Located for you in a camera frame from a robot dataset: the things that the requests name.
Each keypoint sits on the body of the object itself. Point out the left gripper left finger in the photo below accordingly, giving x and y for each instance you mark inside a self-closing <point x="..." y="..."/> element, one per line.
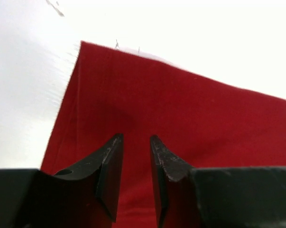
<point x="83" y="195"/>

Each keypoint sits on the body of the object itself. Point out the dark red t shirt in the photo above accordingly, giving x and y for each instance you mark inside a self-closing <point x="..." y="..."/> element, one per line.
<point x="205" y="122"/>

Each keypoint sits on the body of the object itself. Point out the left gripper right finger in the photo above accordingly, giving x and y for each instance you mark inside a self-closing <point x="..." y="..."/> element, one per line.
<point x="228" y="197"/>

